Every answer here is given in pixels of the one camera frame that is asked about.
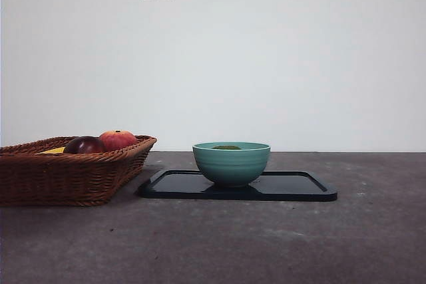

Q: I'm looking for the brown wicker basket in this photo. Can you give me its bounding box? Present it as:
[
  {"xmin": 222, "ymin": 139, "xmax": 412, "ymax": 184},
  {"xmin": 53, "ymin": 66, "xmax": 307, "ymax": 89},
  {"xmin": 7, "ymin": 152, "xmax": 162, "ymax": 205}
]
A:
[{"xmin": 0, "ymin": 135, "xmax": 158, "ymax": 208}]

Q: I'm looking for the yellow banana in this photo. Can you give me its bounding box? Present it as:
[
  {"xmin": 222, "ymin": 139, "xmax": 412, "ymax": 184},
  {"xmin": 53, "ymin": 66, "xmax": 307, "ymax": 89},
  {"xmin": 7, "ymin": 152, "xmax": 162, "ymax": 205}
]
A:
[{"xmin": 37, "ymin": 146, "xmax": 67, "ymax": 155}]

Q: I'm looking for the teal ribbed bowl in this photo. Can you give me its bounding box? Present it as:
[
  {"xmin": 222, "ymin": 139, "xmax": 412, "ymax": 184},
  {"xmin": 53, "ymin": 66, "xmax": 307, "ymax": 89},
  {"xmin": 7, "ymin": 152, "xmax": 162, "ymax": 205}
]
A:
[{"xmin": 192, "ymin": 142, "xmax": 271, "ymax": 188}]

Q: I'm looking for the dark rectangular tray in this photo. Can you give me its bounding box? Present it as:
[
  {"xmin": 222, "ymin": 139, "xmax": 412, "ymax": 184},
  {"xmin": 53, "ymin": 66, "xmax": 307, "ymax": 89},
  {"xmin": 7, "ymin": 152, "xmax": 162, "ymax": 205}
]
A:
[{"xmin": 137, "ymin": 169, "xmax": 338, "ymax": 202}]

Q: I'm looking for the red yellow apple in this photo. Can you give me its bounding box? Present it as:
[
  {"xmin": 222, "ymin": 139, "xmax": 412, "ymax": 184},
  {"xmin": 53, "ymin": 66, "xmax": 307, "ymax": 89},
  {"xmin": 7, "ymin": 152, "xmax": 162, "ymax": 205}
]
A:
[{"xmin": 98, "ymin": 129, "xmax": 138, "ymax": 152}]

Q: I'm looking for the dark purple plum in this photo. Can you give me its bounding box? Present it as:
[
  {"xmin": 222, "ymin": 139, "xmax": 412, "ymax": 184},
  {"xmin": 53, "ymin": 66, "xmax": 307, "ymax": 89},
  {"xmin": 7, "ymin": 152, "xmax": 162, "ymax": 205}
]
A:
[{"xmin": 63, "ymin": 135, "xmax": 107, "ymax": 154}]

